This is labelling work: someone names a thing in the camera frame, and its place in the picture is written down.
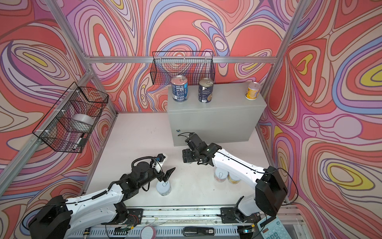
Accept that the black wire basket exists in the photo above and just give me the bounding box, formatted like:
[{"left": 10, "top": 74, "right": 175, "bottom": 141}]
[
  {"left": 150, "top": 50, "right": 215, "bottom": 86},
  {"left": 32, "top": 83, "right": 109, "bottom": 153}
]

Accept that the small orange-label can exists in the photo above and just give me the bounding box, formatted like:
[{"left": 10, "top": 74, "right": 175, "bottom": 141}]
[{"left": 245, "top": 82, "right": 261, "bottom": 101}]

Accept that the teal can front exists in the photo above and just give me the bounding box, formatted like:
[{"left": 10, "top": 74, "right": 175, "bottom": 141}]
[{"left": 156, "top": 181, "right": 172, "bottom": 196}]

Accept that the yellow-label can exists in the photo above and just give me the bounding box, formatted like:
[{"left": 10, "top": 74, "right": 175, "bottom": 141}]
[{"left": 228, "top": 173, "right": 241, "bottom": 184}]

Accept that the green circuit board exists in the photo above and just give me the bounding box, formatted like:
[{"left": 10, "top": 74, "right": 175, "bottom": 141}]
[{"left": 113, "top": 227, "right": 131, "bottom": 236}]

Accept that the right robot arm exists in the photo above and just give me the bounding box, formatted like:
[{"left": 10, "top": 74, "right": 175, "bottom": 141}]
[{"left": 183, "top": 132, "right": 288, "bottom": 222}]

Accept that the back black wire basket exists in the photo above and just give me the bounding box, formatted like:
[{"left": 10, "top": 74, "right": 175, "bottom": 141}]
[{"left": 150, "top": 50, "right": 215, "bottom": 86}]

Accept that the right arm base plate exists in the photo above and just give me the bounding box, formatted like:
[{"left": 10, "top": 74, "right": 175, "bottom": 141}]
[{"left": 217, "top": 196, "right": 261, "bottom": 224}]

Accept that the pink-label can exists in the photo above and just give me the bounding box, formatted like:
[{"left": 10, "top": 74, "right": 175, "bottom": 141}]
[{"left": 214, "top": 168, "right": 229, "bottom": 183}]

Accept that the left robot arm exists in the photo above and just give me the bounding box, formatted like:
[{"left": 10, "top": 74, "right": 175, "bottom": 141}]
[{"left": 27, "top": 153, "right": 175, "bottom": 239}]

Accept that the chopped tomato can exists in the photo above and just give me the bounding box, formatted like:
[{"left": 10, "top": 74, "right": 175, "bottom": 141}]
[{"left": 199, "top": 78, "right": 214, "bottom": 103}]

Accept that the black barcode device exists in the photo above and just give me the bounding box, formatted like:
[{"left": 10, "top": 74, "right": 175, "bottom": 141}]
[{"left": 182, "top": 227, "right": 215, "bottom": 237}]

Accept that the large blue-label can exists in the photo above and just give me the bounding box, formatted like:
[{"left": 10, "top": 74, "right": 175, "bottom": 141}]
[{"left": 171, "top": 75, "right": 188, "bottom": 102}]

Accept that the left black wire basket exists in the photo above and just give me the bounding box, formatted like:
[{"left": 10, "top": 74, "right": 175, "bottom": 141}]
[{"left": 32, "top": 83, "right": 109, "bottom": 153}]

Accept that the teal calculator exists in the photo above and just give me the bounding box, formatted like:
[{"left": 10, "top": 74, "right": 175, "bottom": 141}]
[{"left": 257, "top": 216, "right": 291, "bottom": 239}]

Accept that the grey metal cabinet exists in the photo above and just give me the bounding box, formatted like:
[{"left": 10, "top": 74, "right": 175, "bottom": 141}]
[{"left": 167, "top": 82, "right": 267, "bottom": 146}]

